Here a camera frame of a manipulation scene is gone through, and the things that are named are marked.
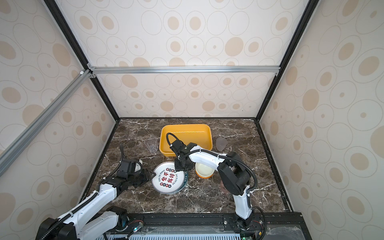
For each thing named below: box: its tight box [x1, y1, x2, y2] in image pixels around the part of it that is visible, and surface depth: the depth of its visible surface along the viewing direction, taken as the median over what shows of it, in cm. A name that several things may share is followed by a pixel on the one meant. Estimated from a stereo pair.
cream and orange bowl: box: [195, 162, 215, 179], surface depth 86 cm
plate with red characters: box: [151, 161, 189, 194], surface depth 87 cm
